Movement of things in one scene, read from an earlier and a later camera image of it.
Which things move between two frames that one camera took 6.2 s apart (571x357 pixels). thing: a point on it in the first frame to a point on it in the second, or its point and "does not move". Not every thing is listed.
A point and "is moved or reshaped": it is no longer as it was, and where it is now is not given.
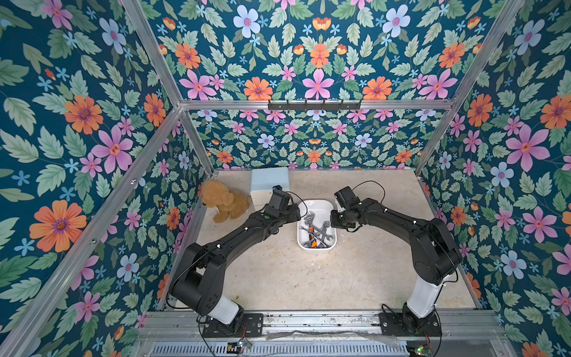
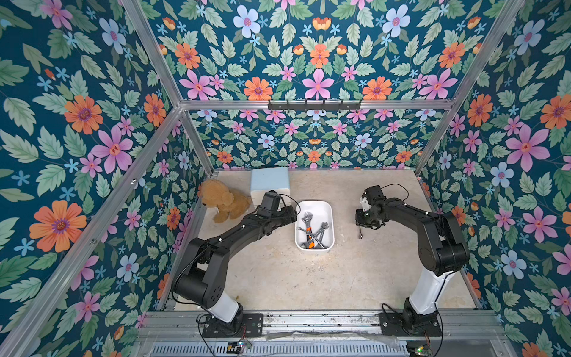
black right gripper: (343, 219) to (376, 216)
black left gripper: (293, 212) does not move
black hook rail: (314, 106) does not move
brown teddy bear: (215, 193) does not move
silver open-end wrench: (326, 224) is moved or reshaped
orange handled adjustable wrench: (308, 219) does not move
